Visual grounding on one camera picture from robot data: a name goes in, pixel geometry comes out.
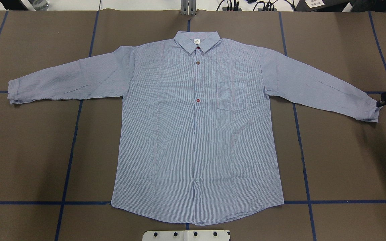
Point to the blue striped button shirt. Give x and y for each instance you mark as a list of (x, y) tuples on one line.
[(196, 144)]

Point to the black box with label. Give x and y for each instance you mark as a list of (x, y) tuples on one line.
[(321, 5)]

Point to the clear plastic water bottle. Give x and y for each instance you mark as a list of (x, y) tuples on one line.
[(39, 5)]

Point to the grey aluminium frame post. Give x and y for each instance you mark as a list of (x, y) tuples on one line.
[(188, 7)]

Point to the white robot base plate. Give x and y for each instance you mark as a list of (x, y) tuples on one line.
[(187, 235)]

